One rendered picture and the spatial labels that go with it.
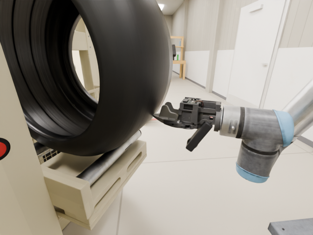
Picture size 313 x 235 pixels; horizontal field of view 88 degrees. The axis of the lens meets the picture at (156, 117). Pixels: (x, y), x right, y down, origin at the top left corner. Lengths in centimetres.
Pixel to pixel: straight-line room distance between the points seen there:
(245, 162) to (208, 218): 108
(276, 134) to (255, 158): 9
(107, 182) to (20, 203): 20
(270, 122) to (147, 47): 34
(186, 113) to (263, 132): 20
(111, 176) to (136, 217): 100
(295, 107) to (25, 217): 74
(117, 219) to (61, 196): 108
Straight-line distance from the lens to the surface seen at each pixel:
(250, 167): 54
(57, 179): 47
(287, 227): 91
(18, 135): 43
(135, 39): 37
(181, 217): 153
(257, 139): 49
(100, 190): 52
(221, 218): 160
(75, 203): 47
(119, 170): 57
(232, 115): 47
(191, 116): 48
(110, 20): 37
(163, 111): 51
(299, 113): 60
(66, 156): 83
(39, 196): 51
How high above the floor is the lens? 122
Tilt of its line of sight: 22 degrees down
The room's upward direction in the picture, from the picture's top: straight up
